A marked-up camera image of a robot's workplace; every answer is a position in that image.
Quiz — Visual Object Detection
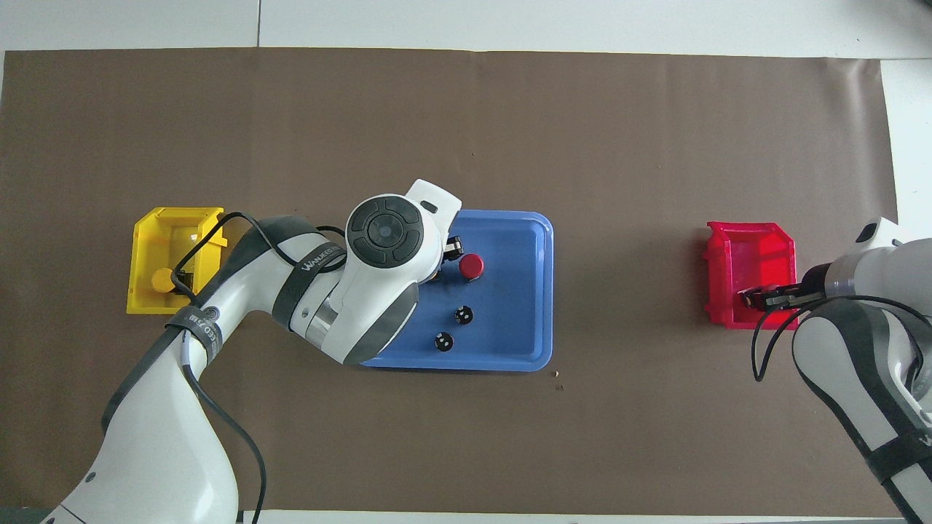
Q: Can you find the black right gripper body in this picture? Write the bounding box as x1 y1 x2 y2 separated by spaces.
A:
773 263 832 310

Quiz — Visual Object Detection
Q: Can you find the blue plastic tray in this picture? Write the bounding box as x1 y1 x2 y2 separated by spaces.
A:
360 210 554 373

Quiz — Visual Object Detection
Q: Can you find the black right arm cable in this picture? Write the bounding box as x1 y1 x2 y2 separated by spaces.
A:
750 295 932 383

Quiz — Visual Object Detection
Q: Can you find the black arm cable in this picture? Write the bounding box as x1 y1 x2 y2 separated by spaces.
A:
169 211 350 524
750 295 932 383

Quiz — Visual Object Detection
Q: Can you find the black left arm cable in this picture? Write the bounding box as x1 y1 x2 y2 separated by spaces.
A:
169 211 350 524

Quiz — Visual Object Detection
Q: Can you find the red plastic bin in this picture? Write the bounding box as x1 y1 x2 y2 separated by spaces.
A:
703 221 799 330

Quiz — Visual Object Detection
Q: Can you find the yellow plastic bin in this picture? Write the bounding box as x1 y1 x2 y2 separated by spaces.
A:
127 207 228 315

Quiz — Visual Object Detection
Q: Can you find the brown table mat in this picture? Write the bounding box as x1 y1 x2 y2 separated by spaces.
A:
0 47 900 514

